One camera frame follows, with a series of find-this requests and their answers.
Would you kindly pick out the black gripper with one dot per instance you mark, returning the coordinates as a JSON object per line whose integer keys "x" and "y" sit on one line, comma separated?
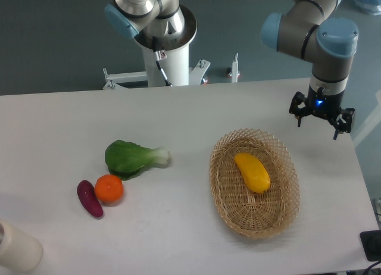
{"x": 323, "y": 106}

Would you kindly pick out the yellow mango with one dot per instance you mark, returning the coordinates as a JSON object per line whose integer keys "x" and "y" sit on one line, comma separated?
{"x": 253, "y": 172}

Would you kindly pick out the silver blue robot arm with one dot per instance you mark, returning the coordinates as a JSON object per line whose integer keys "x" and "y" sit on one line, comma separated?
{"x": 308, "y": 32}

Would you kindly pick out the woven bamboo basket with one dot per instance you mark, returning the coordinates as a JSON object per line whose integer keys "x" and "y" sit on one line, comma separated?
{"x": 255, "y": 215}

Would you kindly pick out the black device at table edge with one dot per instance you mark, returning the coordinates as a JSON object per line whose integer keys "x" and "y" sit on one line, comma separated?
{"x": 371, "y": 244}

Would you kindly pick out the green bok choy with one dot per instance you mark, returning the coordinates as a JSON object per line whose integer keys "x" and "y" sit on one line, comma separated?
{"x": 127, "y": 159}

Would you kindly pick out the orange tangerine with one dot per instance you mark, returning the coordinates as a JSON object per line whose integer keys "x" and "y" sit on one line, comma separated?
{"x": 109, "y": 188}

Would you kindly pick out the purple sweet potato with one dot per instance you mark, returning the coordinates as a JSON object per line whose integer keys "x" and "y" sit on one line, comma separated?
{"x": 88, "y": 199}

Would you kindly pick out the cream cylindrical bottle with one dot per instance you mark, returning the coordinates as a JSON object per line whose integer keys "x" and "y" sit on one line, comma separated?
{"x": 20, "y": 251}

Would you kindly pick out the white frame at right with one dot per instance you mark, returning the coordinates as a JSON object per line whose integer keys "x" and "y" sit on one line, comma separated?
{"x": 371, "y": 121}

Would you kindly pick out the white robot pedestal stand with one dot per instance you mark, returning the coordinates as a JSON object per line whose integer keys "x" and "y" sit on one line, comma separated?
{"x": 165, "y": 48}

